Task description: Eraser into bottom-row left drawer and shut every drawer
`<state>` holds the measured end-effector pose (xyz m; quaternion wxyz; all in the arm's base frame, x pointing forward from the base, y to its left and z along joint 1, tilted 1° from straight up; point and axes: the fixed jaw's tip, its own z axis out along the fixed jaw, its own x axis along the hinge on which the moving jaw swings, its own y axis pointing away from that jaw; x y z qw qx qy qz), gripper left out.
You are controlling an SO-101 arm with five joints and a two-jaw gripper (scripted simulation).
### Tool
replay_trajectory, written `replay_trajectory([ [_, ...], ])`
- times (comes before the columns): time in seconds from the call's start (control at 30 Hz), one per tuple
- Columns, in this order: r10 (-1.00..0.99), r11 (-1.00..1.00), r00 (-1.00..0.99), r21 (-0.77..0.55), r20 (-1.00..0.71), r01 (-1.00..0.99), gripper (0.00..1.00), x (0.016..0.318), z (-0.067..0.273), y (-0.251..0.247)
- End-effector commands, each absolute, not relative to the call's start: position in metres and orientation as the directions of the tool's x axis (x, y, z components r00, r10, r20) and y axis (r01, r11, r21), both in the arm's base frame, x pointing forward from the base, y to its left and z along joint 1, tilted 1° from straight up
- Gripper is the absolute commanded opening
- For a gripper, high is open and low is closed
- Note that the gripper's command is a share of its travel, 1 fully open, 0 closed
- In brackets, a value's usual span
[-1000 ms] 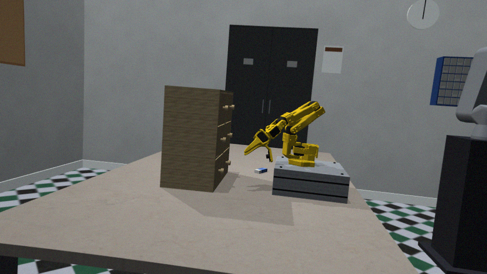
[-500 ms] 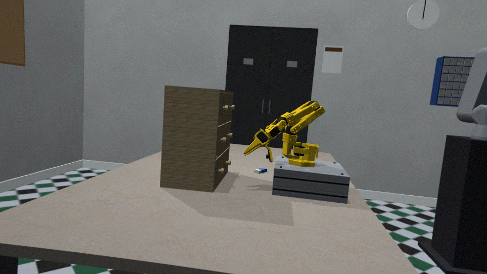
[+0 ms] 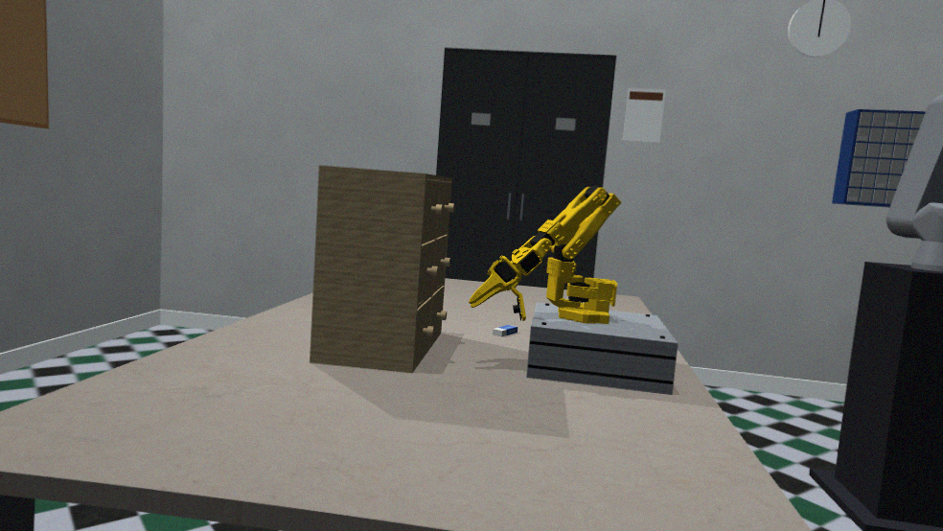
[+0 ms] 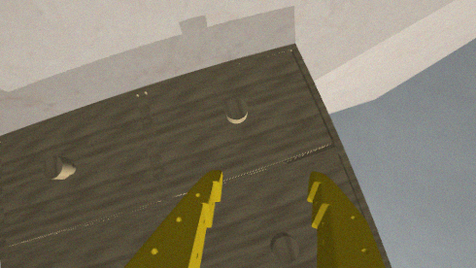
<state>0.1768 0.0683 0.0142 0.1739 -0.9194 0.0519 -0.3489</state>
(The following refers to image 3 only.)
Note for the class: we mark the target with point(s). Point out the brown wooden chest of drawers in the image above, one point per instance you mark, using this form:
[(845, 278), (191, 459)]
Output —
[(368, 246)]

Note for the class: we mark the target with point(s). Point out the white and blue eraser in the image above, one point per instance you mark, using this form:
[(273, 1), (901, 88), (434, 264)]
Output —
[(505, 330)]

